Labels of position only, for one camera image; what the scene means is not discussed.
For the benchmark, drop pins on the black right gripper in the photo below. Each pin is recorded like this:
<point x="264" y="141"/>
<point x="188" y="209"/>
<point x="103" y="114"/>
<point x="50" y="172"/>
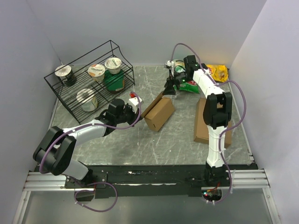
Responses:
<point x="169" y="90"/>

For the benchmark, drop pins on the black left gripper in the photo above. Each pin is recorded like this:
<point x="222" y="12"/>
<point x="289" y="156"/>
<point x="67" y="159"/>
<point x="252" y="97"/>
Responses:
<point x="135" y="116"/>

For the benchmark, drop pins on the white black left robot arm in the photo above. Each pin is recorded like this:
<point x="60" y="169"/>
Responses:
<point x="54" y="153"/>

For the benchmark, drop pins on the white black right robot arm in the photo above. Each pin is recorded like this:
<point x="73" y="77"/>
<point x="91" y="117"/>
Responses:
<point x="216" y="114"/>

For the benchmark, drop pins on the folded brown cardboard box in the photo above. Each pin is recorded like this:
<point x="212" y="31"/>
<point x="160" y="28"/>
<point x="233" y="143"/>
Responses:
<point x="200" y="133"/>

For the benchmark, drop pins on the green Chuba chips bag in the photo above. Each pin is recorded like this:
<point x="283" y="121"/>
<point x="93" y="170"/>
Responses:
<point x="190" y="86"/>

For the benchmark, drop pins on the green snack packet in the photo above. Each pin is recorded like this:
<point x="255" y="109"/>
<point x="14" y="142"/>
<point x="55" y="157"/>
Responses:
<point x="114" y="82"/>

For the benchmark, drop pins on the green Chobani yogurt cup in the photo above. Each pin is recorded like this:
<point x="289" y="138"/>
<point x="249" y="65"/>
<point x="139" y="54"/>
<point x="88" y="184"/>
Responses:
<point x="113" y="65"/>

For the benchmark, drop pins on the orange Chobani yogurt cup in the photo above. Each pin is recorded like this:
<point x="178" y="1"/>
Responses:
<point x="97" y="72"/>

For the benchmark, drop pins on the yellow Lays chips bag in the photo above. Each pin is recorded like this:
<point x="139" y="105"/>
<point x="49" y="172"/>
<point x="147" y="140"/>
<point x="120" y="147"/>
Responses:
<point x="219" y="73"/>

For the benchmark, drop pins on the dark yogurt cup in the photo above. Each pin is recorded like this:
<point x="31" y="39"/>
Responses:
<point x="66" y="75"/>

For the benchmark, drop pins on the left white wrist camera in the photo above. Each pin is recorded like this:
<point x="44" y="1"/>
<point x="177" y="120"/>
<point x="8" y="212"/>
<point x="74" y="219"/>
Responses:
<point x="134" y="102"/>

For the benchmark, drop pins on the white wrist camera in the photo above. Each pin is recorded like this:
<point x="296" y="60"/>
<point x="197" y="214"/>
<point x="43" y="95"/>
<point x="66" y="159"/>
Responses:
<point x="134" y="102"/>
<point x="169" y="65"/>

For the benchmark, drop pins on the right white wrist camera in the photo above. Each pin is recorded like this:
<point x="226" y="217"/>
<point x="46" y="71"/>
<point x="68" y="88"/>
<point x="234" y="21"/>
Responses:
<point x="169" y="65"/>

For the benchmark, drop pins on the white ring yogurt cup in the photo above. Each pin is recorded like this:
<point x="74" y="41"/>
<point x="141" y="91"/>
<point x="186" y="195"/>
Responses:
<point x="87" y="100"/>

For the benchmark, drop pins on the black wire rack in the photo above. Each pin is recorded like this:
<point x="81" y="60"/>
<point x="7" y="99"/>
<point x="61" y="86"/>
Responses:
<point x="98" y="55"/>

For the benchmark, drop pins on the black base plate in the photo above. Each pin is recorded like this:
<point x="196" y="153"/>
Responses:
<point x="105" y="181"/>

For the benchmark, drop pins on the aluminium rail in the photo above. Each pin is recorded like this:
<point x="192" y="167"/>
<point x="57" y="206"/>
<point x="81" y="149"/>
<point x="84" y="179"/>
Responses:
<point x="241" y="179"/>

